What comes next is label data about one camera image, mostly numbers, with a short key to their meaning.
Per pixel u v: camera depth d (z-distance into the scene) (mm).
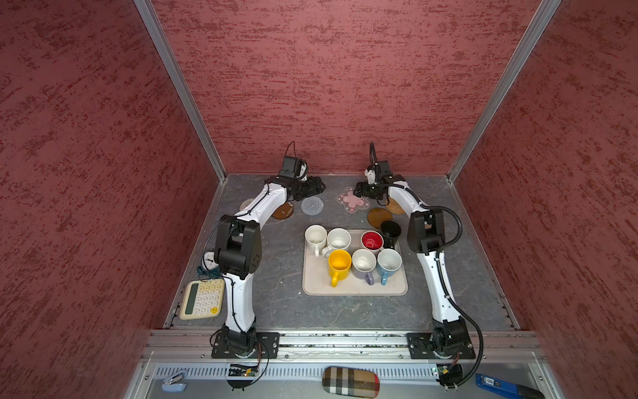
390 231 950
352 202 1100
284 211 1063
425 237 691
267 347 751
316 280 883
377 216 1071
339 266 900
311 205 1097
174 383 668
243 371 715
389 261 881
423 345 741
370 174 1035
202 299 810
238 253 538
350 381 656
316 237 939
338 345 757
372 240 934
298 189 812
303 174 833
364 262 894
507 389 647
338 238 945
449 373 706
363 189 1025
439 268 679
